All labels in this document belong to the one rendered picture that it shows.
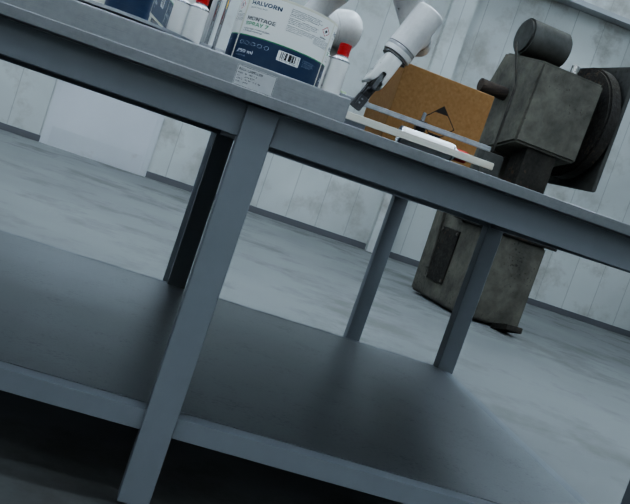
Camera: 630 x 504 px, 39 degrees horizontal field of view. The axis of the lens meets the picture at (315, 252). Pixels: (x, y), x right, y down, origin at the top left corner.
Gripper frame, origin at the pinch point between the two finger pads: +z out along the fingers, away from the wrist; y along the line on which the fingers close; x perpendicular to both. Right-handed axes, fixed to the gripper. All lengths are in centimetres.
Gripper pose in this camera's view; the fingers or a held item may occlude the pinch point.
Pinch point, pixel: (359, 101)
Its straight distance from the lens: 246.8
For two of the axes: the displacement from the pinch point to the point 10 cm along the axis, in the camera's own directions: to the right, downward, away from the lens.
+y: 1.4, 1.3, -9.8
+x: 7.7, 6.1, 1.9
